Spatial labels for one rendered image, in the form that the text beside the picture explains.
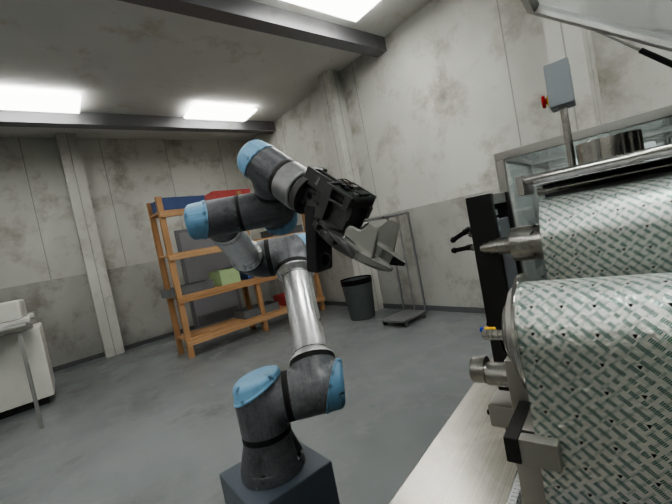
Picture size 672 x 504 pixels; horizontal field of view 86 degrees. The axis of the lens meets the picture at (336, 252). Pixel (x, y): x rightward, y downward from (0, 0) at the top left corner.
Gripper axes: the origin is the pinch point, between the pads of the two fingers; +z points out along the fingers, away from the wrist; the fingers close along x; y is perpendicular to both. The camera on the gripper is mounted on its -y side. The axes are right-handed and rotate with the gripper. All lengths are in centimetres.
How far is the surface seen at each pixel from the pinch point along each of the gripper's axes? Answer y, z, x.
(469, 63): 78, -189, 433
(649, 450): 2.2, 33.9, -4.2
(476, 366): -6.9, 17.5, 3.9
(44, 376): -437, -367, 60
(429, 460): -42, 21, 19
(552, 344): 5.7, 22.1, -4.2
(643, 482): -1.1, 35.5, -4.2
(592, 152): 26, 9, 68
